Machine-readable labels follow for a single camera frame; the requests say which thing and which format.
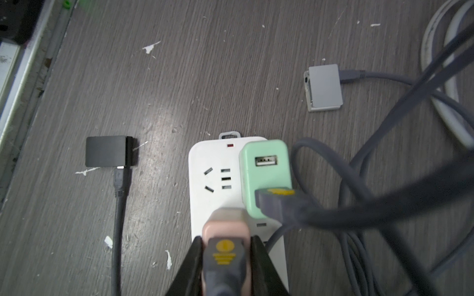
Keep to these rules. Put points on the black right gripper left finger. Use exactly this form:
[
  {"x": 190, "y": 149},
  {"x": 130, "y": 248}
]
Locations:
[{"x": 188, "y": 280}]

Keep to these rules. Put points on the pink USB wall charger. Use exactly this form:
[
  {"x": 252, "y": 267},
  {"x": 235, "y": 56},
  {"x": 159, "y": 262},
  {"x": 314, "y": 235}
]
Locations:
[{"x": 226, "y": 268}]

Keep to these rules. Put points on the silver mp3 player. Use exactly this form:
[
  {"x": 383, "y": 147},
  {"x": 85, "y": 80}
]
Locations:
[{"x": 323, "y": 88}]

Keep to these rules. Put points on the green USB wall charger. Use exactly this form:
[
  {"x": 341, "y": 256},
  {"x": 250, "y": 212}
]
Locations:
[{"x": 263, "y": 164}]

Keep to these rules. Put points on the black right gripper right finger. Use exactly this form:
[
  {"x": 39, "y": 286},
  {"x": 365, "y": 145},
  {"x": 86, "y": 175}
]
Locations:
[{"x": 265, "y": 280}]

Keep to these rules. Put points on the grey USB cable pink charger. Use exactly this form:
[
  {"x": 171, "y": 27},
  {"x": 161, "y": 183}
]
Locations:
[{"x": 444, "y": 186}]

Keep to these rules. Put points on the grey USB cable yellow charger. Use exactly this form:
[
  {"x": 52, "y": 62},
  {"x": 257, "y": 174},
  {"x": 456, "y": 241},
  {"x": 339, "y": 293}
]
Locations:
[{"x": 121, "y": 188}]

